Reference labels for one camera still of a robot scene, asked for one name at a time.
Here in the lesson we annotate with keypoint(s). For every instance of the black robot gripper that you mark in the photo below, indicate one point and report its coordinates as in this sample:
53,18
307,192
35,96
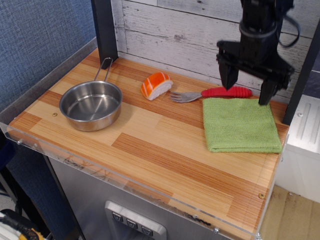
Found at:
256,60

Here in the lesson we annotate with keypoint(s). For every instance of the green towel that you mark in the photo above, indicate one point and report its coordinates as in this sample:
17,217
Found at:
239,126

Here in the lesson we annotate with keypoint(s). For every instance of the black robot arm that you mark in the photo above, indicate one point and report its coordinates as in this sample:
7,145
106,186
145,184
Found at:
262,22

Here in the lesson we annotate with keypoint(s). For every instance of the toy salmon sushi piece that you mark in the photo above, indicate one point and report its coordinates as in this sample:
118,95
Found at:
155,85

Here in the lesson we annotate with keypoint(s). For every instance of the white ribbed side unit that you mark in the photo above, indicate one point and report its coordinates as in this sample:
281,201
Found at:
299,167

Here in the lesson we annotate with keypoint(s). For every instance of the clear acrylic table guard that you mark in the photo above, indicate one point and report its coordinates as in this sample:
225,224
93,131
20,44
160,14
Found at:
226,193

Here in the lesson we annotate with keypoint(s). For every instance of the small steel saucepan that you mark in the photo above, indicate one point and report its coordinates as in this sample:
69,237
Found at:
92,105

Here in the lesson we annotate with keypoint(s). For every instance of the silver button control panel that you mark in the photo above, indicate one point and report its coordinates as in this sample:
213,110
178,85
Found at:
126,224

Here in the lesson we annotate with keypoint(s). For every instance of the stainless steel cabinet front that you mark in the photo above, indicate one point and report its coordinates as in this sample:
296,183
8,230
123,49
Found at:
87,194

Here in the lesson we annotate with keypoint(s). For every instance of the red handled metal fork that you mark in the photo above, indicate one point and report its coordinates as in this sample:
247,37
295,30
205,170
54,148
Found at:
235,92

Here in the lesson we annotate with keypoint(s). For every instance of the right black frame post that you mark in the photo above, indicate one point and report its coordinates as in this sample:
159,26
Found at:
302,81

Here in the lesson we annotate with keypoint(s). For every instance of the black frame post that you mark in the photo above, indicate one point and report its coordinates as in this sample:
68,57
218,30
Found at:
104,29
302,81

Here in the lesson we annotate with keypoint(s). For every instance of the left black frame post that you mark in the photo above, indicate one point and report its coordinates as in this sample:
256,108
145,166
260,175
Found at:
104,29

